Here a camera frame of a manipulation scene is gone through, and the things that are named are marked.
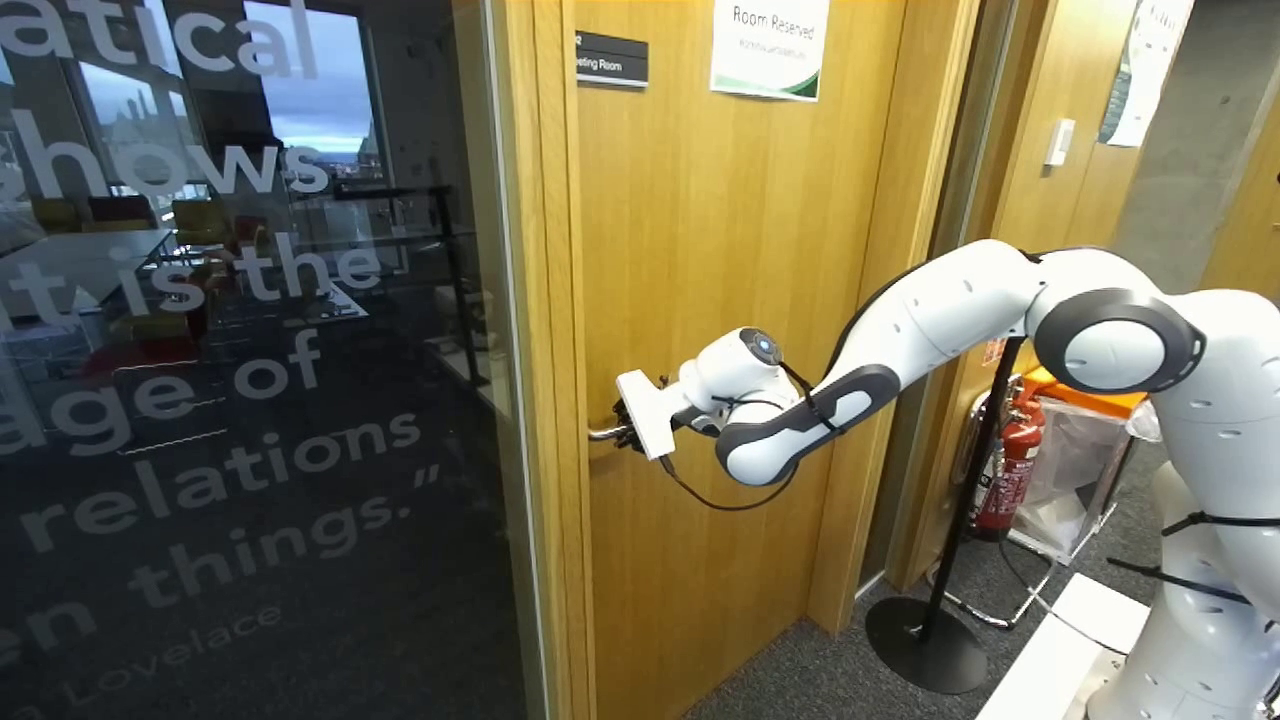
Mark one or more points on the white wall switch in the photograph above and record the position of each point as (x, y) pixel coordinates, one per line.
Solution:
(1060, 140)

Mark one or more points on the black door name plate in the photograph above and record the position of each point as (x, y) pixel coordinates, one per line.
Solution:
(608, 62)

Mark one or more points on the white wall poster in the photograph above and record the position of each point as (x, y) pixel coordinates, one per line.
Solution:
(1144, 62)

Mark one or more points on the dark glass panel with lettering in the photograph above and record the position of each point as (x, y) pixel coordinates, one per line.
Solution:
(245, 437)

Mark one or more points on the wire frame bin with bag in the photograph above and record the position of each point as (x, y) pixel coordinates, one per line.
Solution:
(1069, 485)

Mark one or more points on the red fire extinguisher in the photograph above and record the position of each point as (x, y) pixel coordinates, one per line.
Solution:
(1015, 462)

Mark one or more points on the white green paper sign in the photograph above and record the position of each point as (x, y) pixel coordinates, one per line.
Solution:
(769, 49)

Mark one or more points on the black round-base stand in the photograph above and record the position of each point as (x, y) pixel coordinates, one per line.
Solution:
(917, 638)

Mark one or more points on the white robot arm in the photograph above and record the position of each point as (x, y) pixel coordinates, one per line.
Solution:
(1203, 361)

